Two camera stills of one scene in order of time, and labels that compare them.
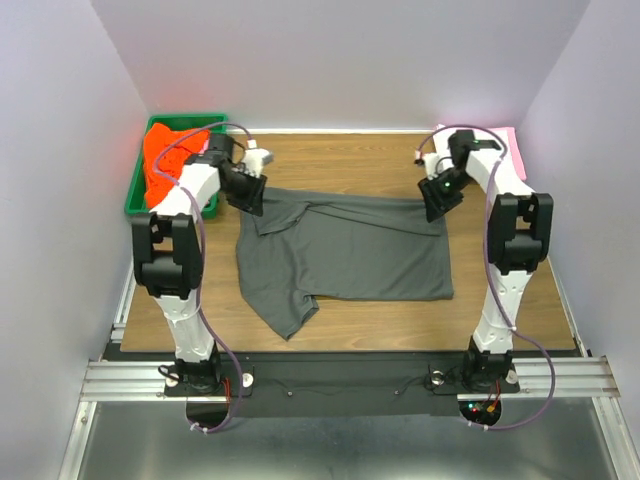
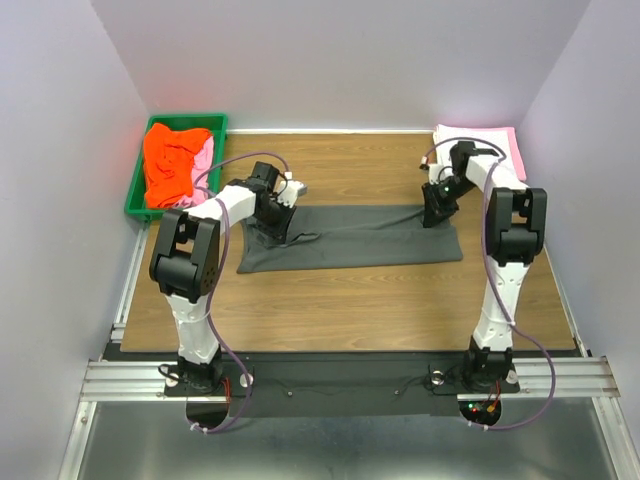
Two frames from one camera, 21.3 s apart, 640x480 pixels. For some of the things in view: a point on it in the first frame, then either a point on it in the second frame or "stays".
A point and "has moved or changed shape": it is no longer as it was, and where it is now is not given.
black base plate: x=345 y=385 stays
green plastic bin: x=136 y=202 stays
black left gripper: x=253 y=201 → x=279 y=231
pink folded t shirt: x=516 y=152 stays
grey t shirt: x=312 y=244 has moved or changed shape
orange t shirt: x=164 y=154 stays
